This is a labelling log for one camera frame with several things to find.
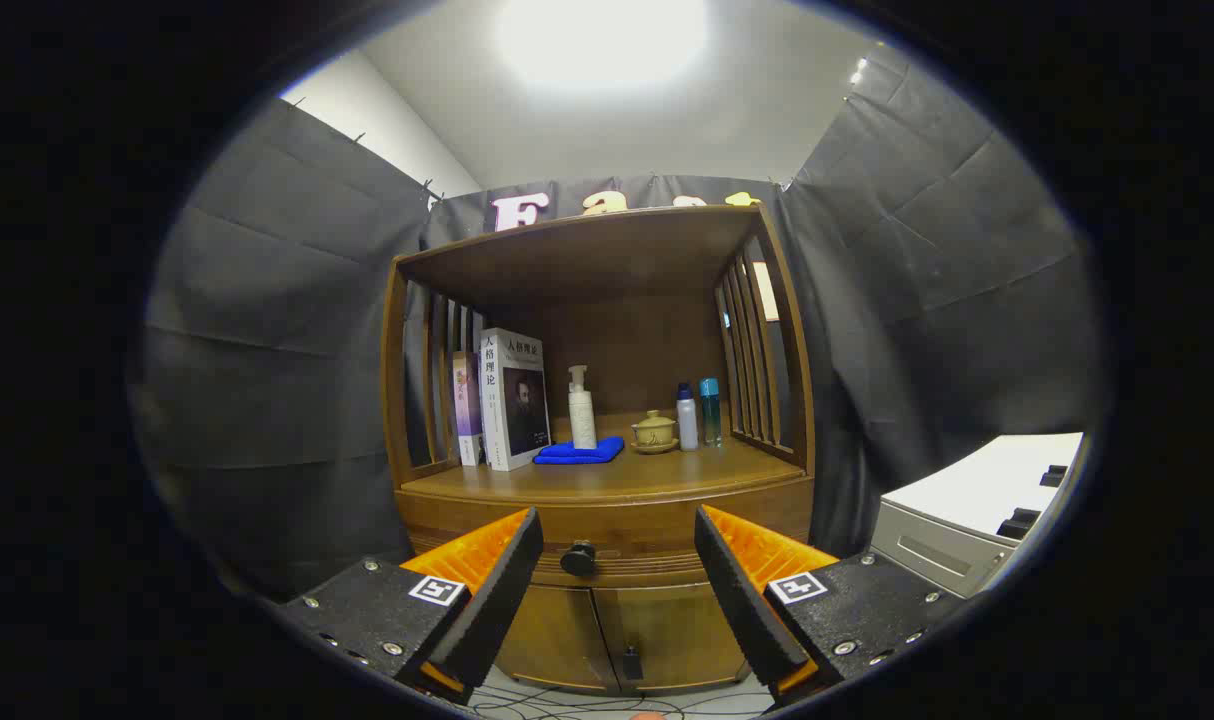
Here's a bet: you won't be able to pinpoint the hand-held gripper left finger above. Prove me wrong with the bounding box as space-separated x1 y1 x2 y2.
277 507 545 706

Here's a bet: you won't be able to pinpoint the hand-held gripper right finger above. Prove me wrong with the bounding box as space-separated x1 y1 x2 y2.
694 505 968 706

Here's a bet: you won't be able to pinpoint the brown wooden drawer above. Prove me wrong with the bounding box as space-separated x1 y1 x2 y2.
397 478 814 589

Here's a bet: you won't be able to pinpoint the wooden cabinet door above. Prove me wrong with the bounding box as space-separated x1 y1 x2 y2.
494 583 623 693
592 583 750 691

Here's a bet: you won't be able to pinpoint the brown wooden countertop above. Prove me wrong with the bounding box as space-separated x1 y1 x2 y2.
397 432 810 506

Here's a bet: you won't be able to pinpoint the brown wooden cabinet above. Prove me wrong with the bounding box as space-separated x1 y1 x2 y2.
380 203 818 698

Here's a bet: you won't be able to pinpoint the blue folded cloth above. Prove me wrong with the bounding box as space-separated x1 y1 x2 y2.
533 436 626 466

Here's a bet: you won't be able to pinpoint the white portrait book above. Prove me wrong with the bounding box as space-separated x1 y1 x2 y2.
480 328 552 472

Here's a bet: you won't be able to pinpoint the yellow lidded teacup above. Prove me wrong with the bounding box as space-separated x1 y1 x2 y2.
631 409 680 455

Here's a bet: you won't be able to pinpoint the purple book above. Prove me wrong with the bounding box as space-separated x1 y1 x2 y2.
452 351 486 467

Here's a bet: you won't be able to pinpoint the white pump bottle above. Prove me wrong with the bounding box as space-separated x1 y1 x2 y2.
567 365 598 451

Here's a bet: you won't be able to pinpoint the grey white storage box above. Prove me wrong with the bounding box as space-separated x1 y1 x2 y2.
869 432 1085 599

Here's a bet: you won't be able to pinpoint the ceiling light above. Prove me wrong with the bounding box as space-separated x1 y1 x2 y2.
495 0 710 96

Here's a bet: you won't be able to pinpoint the black floor cables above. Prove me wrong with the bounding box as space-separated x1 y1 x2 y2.
467 680 768 719

